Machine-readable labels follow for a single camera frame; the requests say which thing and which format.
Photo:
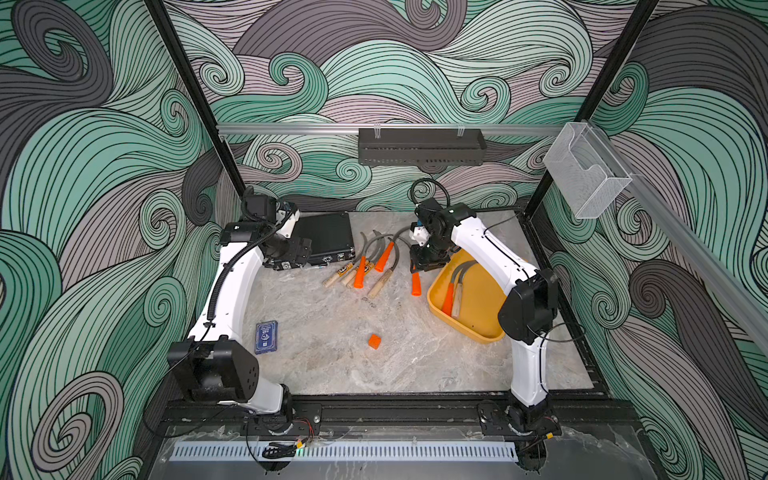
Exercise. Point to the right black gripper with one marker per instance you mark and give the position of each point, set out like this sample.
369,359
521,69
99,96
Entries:
420,263

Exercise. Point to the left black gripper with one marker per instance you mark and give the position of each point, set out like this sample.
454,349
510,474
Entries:
291,255

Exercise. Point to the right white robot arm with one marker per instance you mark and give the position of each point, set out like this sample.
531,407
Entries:
531,294

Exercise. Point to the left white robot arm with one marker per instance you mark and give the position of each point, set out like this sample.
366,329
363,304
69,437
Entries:
213,365

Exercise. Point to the black ribbed storage case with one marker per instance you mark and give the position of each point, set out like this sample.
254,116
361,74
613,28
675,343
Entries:
330,235

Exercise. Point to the yellow plastic tray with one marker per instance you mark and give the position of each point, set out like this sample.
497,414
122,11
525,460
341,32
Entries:
481,302

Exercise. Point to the blue card pack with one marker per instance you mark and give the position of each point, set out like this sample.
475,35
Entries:
266,337

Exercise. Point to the small orange block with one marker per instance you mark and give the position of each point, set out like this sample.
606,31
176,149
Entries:
374,341

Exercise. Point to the wooden handle sickle with label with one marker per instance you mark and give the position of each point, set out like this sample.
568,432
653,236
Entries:
344,271

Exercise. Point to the black wall shelf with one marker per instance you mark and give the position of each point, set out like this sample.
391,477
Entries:
421,147

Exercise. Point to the clear acrylic wall holder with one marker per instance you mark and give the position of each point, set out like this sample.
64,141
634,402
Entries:
587,169

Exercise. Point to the white slotted cable duct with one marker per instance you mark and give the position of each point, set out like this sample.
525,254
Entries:
349,451

